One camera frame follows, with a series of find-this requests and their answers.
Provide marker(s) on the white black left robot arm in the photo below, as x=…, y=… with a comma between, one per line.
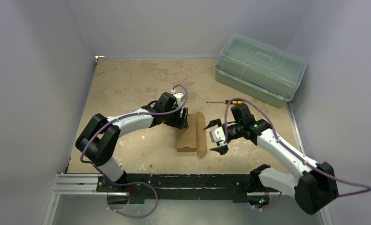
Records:
x=98, y=140

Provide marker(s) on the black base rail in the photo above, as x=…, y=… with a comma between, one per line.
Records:
x=143, y=186

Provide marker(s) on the brown cardboard box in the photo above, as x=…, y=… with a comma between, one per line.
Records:
x=194, y=138

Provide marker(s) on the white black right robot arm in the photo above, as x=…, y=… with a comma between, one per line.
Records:
x=307, y=180

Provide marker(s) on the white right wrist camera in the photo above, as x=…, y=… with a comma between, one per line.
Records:
x=218, y=136

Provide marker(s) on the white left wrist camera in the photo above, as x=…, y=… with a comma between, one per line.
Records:
x=180, y=97

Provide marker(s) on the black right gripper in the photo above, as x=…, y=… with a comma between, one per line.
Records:
x=233, y=132

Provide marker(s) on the yellow black screwdriver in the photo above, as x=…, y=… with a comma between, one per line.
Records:
x=232, y=102

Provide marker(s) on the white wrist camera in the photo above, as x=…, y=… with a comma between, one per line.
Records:
x=218, y=136
x=180, y=97

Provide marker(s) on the clear plastic storage box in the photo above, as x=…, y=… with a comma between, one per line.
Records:
x=262, y=71

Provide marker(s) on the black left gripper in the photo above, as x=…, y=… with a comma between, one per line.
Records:
x=179, y=122

